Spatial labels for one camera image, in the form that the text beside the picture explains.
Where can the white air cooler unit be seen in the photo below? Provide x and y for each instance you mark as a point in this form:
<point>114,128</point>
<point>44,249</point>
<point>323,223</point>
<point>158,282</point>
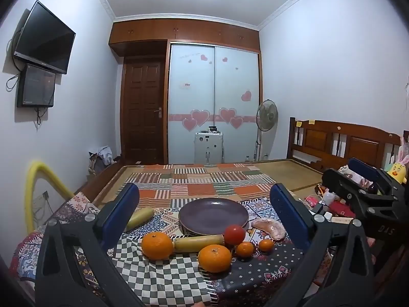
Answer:
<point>208,148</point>

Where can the pale pink curved food piece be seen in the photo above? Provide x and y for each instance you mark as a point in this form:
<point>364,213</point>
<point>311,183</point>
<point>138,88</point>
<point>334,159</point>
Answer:
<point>271,228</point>

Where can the yellow chick plush toy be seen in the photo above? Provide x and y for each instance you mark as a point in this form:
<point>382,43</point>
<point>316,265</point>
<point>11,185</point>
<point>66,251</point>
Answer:
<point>397,169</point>

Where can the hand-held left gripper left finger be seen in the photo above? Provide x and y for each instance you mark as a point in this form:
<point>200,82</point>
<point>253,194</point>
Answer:
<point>119,219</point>

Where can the large orange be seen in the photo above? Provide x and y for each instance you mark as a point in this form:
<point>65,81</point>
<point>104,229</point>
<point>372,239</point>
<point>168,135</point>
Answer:
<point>214,258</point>
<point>157,246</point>

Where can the purple plate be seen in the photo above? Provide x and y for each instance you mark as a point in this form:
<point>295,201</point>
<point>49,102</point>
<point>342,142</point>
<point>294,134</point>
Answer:
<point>212,214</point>

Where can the printed patterned tablecloth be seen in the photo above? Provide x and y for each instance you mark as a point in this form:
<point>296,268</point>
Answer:
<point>166,281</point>

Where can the frosted sliding-door wardrobe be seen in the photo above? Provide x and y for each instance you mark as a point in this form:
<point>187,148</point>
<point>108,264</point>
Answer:
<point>191,102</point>

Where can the yellow cucumber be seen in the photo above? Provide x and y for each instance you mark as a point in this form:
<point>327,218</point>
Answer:
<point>198,243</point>
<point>140,219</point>

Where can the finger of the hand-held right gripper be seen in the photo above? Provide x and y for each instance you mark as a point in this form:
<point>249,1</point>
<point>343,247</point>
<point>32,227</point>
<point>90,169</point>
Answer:
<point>338,182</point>
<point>362,167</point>

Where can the patchwork blanket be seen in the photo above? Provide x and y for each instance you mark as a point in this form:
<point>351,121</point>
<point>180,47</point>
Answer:
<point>204,182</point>

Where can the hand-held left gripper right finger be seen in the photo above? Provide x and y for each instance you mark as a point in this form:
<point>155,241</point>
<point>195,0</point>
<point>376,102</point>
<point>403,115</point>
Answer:
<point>287,219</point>

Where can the small black wall monitor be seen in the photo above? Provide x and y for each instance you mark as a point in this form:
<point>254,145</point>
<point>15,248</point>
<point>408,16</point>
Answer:
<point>36,86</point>

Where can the white bottle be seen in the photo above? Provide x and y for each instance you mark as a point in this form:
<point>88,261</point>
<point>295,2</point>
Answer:
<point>329,197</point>

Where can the brown wooden door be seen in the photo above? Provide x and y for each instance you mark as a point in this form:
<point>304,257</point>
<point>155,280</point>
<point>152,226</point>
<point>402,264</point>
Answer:
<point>143,108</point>

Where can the pink plush toy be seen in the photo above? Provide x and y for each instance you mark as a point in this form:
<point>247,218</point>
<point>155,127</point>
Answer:
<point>346,170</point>

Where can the wooden overhead cabinet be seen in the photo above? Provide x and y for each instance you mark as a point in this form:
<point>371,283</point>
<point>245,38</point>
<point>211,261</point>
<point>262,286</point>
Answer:
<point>179,32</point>

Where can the small orange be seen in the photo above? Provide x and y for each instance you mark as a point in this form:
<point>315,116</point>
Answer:
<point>245,249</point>
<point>266,245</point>

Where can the wooden bed frame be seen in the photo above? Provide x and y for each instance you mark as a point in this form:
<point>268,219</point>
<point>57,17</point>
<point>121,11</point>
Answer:
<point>319,140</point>

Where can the standing fan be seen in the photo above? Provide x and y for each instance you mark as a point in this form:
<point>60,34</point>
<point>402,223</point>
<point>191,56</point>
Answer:
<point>266,115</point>

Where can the red tomato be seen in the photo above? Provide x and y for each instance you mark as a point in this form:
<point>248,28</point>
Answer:
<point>234,234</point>

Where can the yellow foam tube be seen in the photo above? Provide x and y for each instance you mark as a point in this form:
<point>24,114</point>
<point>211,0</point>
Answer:
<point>35,172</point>

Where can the red box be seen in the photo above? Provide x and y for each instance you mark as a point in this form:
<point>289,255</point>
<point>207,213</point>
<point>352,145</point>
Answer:
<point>342,209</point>

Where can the dark item on suitcase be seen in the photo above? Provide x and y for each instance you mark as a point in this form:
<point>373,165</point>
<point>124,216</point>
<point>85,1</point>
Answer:
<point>213,129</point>

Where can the black wall television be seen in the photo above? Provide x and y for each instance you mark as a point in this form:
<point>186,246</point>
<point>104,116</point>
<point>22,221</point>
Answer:
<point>44,38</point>

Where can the pile of clothes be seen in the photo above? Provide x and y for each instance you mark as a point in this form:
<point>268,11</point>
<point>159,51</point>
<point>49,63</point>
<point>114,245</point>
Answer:
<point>102,156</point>

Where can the wall socket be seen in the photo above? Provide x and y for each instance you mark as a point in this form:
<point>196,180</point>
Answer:
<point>43,200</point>

